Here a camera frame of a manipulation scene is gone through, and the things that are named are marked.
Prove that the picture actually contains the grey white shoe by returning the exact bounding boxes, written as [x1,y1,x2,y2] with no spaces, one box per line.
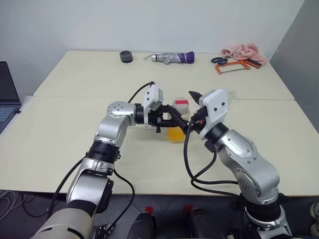
[310,202,319,221]

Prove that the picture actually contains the orange hacksaw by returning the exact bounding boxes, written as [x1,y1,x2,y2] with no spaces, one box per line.
[215,59,251,75]

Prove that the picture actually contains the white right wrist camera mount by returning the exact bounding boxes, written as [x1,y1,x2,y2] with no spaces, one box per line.
[198,89,232,139]

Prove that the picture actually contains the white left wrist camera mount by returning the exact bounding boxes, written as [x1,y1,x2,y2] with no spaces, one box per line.
[143,84,165,112]

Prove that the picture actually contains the black bar with red edge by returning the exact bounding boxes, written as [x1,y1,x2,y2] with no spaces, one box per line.
[245,59,263,68]

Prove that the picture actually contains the white floor cable bundle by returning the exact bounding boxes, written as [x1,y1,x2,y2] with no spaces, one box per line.
[0,190,27,220]

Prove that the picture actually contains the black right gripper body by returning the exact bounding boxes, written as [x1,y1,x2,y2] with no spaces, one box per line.
[190,106,208,135]

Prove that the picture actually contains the dark grey laptop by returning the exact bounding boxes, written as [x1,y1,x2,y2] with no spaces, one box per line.
[0,61,22,134]

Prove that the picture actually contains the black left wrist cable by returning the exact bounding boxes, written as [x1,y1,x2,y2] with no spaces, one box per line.
[128,80,156,103]

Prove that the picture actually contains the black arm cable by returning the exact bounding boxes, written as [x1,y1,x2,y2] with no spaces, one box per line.
[47,155,135,232]
[183,119,241,197]

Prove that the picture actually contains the grey purple folded umbrella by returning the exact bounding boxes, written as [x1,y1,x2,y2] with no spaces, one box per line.
[144,51,195,65]

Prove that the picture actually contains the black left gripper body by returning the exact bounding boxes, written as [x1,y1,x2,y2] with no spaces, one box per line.
[149,104,172,134]

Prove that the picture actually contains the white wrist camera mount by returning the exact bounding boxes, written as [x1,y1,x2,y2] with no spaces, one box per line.
[198,89,232,139]
[143,84,165,112]

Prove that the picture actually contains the dark rounded shape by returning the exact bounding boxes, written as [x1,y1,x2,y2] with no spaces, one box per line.
[128,213,157,239]
[189,208,226,239]

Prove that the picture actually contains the pink towel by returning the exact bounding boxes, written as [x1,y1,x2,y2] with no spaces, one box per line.
[220,43,268,67]

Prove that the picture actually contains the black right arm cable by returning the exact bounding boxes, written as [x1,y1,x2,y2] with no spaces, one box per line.
[183,119,241,197]

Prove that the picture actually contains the clear orange juice bottle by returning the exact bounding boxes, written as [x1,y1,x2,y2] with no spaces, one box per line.
[166,98,192,145]

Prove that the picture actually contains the black metal bracket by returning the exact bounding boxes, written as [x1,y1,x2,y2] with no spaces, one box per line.
[93,224,113,235]

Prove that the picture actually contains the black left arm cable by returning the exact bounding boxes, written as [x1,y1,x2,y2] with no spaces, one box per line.
[47,155,135,232]

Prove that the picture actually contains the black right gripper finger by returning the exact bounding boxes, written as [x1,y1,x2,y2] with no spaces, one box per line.
[188,91,204,106]
[170,107,191,130]

